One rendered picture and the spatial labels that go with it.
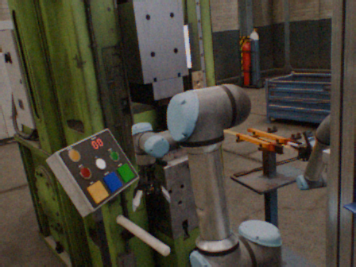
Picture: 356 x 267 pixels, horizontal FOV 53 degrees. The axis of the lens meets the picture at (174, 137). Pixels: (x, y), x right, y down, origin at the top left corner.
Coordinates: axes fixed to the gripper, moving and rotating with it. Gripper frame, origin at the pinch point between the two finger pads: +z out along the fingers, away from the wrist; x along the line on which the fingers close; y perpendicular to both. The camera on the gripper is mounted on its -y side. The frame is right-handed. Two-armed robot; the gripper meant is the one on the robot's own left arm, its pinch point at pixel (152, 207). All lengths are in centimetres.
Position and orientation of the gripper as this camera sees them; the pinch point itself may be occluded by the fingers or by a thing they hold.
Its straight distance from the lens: 146.9
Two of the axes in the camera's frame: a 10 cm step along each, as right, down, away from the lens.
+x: 9.4, -1.9, 2.8
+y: 3.2, 2.4, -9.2
